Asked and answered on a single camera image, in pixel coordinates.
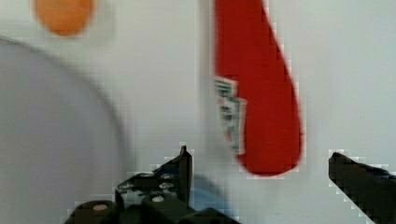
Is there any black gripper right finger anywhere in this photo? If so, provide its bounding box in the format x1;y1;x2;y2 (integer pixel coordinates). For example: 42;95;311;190
328;152;396;224

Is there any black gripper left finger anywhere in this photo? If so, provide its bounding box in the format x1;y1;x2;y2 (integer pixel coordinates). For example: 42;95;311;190
115;145;192;209

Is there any red ketchup bottle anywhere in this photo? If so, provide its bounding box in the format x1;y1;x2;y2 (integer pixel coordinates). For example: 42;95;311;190
214;0;302;176

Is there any lilac round plate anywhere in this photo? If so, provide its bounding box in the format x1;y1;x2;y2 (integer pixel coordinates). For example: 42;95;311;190
0;39;124;224

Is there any orange toy fruit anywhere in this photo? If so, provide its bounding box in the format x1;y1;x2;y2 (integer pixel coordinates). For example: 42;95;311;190
32;0;96;36

